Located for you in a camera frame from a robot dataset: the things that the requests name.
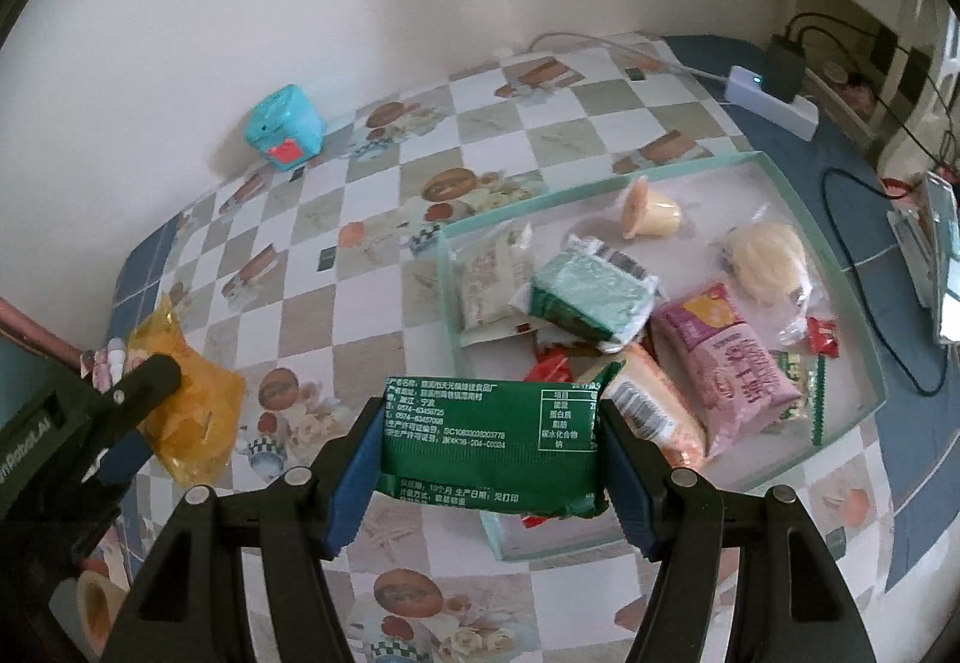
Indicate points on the small red snack packet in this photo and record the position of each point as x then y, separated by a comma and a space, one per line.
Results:
822, 337

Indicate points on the yellow snack packet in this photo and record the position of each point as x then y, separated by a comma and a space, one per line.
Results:
191, 408

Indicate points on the dark green snack packet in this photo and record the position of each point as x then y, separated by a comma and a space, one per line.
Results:
487, 442

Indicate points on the teal cube box red label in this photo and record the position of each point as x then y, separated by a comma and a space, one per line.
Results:
285, 127

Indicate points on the reddish wooden furniture edge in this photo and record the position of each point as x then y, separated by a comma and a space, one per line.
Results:
34, 333

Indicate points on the white power strip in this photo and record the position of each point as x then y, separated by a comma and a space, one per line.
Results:
795, 112

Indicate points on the teal and white snack packet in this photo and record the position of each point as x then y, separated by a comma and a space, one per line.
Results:
592, 295

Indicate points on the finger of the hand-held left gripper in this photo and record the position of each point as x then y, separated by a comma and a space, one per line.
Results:
150, 374
120, 464

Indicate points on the orange snack packet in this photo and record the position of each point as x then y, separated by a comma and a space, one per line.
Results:
652, 408

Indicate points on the white bun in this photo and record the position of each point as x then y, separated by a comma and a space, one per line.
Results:
765, 258

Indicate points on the pink snack packet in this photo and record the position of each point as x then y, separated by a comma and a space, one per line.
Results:
724, 363

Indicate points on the checked printed tablecloth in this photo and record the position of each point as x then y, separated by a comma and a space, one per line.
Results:
360, 273

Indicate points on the peach pudding cup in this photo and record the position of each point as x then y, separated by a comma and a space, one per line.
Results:
649, 214

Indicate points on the black charger plug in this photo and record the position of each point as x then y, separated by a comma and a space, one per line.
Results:
784, 70

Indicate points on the teal shallow cardboard tray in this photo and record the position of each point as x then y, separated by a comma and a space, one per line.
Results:
675, 183

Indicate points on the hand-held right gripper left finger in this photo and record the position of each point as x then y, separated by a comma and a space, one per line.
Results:
349, 483

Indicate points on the white carved shelf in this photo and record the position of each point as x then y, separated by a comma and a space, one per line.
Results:
930, 100

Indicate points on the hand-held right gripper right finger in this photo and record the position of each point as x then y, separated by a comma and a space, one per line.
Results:
626, 483

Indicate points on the pink doughnut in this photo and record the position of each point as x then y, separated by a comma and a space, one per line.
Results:
487, 280

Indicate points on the smartphone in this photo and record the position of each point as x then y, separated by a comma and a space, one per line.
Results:
946, 258

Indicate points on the green label bread packet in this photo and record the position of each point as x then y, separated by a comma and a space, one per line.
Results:
806, 397

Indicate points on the phone stand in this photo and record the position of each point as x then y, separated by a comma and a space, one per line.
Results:
911, 254

